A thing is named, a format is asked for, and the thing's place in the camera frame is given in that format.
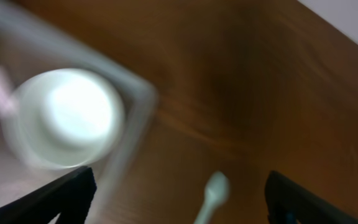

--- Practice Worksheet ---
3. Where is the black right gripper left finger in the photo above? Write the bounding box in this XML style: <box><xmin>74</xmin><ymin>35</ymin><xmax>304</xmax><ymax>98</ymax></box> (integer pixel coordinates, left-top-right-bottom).
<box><xmin>0</xmin><ymin>166</ymin><xmax>97</xmax><ymax>224</ymax></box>

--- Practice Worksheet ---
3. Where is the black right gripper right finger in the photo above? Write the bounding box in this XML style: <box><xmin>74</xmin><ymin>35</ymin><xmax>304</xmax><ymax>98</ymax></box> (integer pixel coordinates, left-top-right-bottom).
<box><xmin>264</xmin><ymin>170</ymin><xmax>358</xmax><ymax>224</ymax></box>

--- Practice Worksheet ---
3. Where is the mint green plastic spoon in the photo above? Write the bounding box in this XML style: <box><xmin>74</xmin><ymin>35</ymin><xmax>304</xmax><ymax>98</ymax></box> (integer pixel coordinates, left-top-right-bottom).
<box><xmin>194</xmin><ymin>171</ymin><xmax>230</xmax><ymax>224</ymax></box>

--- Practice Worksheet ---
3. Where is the white bowl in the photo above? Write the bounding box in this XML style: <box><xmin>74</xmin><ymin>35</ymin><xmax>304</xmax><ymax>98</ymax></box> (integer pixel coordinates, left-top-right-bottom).
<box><xmin>2</xmin><ymin>68</ymin><xmax>125</xmax><ymax>170</ymax></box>

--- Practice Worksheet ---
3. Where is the clear plastic container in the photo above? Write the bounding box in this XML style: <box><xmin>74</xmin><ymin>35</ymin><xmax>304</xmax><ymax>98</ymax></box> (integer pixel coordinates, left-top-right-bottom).
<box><xmin>0</xmin><ymin>2</ymin><xmax>157</xmax><ymax>223</ymax></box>

